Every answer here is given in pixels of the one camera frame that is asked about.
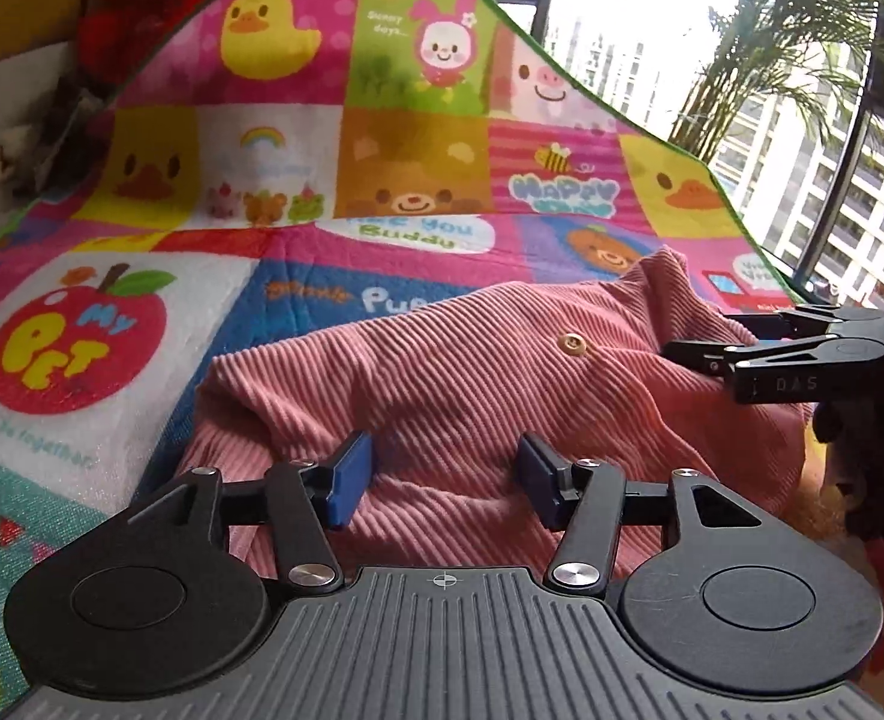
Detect pink corduroy garment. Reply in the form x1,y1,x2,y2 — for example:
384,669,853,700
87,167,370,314
184,249,806,571

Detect potted palm plant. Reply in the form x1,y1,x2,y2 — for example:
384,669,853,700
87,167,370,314
668,0,884,163

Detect colourful cartoon play mat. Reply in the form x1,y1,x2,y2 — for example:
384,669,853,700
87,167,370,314
0,0,832,710

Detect grey cloth on sofa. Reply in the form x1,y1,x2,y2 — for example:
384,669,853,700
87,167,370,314
0,75,107,200

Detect white covered sofa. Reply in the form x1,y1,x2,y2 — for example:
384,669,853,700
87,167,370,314
0,43,74,234

